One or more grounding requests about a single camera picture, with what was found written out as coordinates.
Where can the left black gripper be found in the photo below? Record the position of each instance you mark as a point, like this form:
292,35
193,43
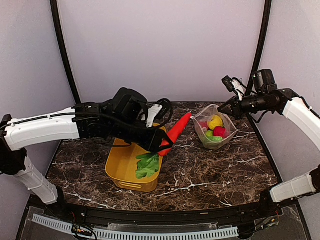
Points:
153,142

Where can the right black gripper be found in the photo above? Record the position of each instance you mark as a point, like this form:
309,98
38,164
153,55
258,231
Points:
237,110

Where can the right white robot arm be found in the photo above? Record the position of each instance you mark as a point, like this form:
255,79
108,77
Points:
293,136

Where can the left black frame post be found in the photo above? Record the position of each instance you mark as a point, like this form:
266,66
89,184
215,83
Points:
63,50

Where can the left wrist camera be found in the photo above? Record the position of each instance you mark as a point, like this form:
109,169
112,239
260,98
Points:
127,104

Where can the clear zip top bag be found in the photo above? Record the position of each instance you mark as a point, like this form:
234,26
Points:
206,115

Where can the yellow plastic basket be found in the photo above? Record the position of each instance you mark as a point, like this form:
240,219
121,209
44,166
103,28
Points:
122,168

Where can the right black frame post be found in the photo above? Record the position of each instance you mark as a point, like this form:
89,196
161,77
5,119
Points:
262,35

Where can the black frame post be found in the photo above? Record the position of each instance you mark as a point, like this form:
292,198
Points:
63,50
262,35

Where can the white slotted cable duct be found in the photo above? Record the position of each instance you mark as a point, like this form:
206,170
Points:
138,232

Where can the green toy cabbage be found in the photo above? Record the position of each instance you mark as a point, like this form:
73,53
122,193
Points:
210,135

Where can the red toy apple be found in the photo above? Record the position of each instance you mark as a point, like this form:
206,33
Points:
203,125

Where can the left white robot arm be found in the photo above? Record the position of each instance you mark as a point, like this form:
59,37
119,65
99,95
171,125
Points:
82,121

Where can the red toy tomato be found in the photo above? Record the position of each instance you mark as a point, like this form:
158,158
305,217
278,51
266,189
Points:
220,131

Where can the orange toy carrot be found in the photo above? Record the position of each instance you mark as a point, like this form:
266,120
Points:
149,163

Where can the yellow toy lemon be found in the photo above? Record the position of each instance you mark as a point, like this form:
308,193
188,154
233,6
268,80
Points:
216,121

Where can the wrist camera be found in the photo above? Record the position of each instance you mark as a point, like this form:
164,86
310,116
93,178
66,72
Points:
127,104
264,81

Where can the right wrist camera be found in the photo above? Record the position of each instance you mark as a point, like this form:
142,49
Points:
264,81

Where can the black front rail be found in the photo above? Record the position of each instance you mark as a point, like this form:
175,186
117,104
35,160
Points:
205,209

